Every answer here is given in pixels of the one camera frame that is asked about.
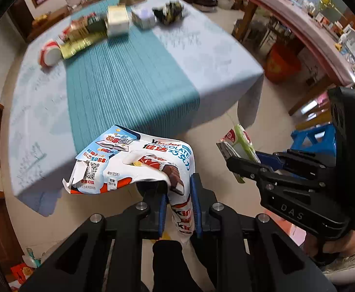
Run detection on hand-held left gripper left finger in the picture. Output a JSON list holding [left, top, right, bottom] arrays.
[[19, 188, 169, 292]]

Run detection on green and white snack packet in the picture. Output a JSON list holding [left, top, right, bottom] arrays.
[[216, 124, 262, 183]]

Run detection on yellow foil packet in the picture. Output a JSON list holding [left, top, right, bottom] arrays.
[[59, 30, 108, 60]]

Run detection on white chocolate wrapper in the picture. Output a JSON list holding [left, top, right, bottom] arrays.
[[62, 125, 196, 244]]

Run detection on blue plastic stool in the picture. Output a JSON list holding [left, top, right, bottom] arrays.
[[291, 125, 338, 159]]

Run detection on cream carton box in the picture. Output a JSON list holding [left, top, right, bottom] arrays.
[[107, 5, 131, 37]]

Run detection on long table with pink cloth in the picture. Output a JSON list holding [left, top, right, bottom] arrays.
[[220, 0, 355, 116]]

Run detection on red and white cup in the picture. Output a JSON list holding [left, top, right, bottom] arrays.
[[39, 39, 63, 67]]

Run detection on person's right forearm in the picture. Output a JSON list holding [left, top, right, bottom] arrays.
[[320, 234, 355, 284]]

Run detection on light blue printed tablecloth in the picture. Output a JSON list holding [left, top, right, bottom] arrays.
[[9, 0, 265, 218]]

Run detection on red and green packet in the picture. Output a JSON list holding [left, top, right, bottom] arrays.
[[63, 15, 108, 41]]

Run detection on small white blue box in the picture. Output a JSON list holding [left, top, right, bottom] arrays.
[[131, 6, 157, 30]]

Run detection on red plastic bucket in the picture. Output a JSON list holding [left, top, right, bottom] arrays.
[[264, 43, 301, 83]]

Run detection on dark crumpled wrapper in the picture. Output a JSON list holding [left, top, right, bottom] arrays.
[[152, 0, 188, 25]]

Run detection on person's right hand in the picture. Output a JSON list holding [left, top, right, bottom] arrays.
[[305, 229, 355, 260]]

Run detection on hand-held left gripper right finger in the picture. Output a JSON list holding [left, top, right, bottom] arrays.
[[190, 173, 338, 292]]

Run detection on red paper packets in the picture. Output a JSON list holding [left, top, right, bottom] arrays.
[[9, 262, 35, 285]]

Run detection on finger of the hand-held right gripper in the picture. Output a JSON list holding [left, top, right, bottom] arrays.
[[225, 155, 330, 191], [256, 148, 337, 172]]

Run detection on small wooden cabinet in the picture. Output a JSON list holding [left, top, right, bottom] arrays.
[[27, 6, 71, 41]]

